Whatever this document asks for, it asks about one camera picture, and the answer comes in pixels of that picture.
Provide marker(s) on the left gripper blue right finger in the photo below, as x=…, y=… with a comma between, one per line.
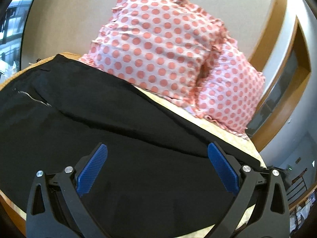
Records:
x=259, y=207

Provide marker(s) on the dark glass window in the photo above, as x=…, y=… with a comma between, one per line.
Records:
x=14, y=14

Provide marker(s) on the black pants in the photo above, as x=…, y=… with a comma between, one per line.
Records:
x=111, y=141

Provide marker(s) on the left pink polka dot pillow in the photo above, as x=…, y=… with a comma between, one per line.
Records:
x=157, y=45

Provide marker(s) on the yellow patterned bed sheet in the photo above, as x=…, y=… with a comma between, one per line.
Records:
x=215, y=126

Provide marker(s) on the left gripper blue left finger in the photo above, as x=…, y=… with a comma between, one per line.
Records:
x=55, y=207

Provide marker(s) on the pink polka dot pillow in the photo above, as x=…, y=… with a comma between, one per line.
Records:
x=157, y=45
x=230, y=89

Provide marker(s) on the right pink polka dot pillow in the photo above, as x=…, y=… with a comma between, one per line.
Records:
x=230, y=89

